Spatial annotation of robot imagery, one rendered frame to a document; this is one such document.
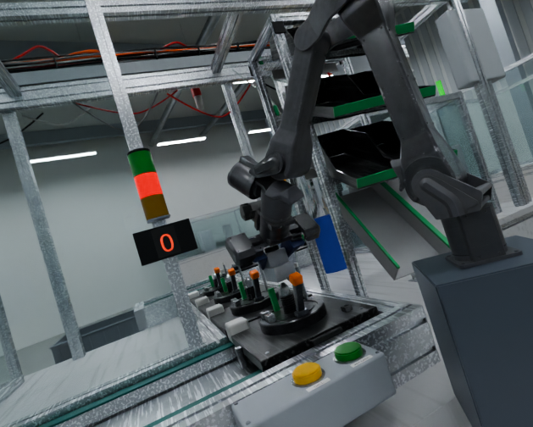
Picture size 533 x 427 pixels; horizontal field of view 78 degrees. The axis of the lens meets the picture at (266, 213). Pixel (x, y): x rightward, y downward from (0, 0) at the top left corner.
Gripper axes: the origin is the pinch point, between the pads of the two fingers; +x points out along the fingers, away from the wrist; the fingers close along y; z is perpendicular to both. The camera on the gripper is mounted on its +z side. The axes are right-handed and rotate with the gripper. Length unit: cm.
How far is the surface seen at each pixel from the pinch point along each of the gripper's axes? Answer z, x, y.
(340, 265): 33, 69, -57
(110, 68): 46, -26, 19
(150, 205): 19.3, -5.5, 19.8
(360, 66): 99, 3, -106
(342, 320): -18.4, 1.3, -4.5
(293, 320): -13.5, 3.6, 2.6
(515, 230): 7, 58, -144
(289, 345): -18.1, 1.6, 6.4
